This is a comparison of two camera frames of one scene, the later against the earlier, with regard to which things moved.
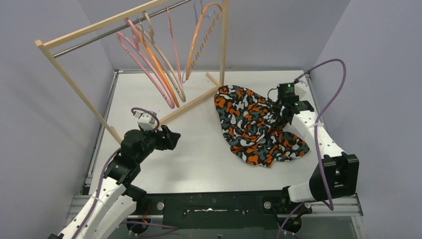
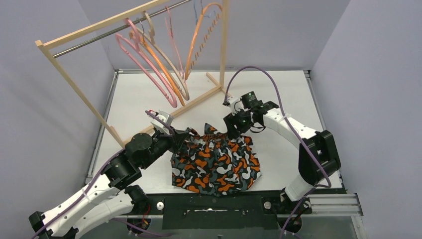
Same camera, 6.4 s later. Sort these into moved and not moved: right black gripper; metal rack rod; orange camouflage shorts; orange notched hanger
Moved: right black gripper; orange camouflage shorts
Not moved: metal rack rod; orange notched hanger
